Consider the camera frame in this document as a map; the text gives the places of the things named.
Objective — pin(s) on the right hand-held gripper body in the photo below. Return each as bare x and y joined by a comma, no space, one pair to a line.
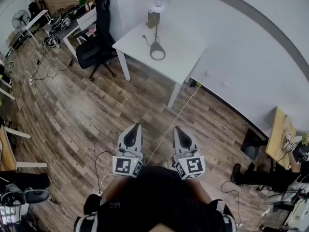
192,167

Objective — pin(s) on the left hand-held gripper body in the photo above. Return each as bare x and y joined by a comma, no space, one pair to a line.
126,167

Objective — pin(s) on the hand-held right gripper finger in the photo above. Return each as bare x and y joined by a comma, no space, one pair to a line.
194,145
176,144

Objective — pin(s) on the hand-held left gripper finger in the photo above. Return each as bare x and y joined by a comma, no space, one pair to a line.
140,139
122,144

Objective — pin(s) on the person's left forearm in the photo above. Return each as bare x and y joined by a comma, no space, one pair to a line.
114,187

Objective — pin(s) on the person's right forearm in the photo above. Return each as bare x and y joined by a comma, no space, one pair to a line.
201,190

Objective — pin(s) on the light wooden table top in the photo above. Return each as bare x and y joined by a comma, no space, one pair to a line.
280,139

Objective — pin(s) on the wooden table with white legs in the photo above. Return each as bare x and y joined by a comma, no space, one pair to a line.
6,153

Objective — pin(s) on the white drawer desk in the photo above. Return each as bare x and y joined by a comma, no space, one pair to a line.
87,20

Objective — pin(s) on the person's shoe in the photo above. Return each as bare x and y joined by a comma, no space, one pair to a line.
164,163

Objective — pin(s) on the person's black clothing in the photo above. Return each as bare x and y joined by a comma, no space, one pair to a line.
157,197

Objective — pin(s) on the black monitor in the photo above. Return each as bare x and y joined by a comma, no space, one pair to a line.
252,145

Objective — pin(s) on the black yellow power plug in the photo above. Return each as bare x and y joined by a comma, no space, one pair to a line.
194,83

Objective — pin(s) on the grey black device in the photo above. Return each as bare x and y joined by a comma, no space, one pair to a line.
36,196

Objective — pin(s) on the black bag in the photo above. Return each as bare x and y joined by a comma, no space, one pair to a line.
24,180

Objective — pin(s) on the white power strip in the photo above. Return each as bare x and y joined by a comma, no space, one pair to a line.
31,80

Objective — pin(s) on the small yellow-green plant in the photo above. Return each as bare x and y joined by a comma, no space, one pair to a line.
305,139

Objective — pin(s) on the black office chair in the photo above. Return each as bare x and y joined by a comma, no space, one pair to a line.
101,33

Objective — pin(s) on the black standing fan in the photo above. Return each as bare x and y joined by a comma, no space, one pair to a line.
21,18

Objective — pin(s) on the right hand-held gripper camera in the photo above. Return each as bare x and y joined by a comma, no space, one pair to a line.
190,153

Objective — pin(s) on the hand-held gripper camera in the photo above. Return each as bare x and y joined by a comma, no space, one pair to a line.
128,152
190,153

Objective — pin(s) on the left hand-held gripper camera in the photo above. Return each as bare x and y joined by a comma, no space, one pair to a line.
128,152

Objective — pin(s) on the white wall socket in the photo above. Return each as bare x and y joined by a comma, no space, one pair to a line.
207,74
224,84

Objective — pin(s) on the white frame side table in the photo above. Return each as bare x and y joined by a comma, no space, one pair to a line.
38,16

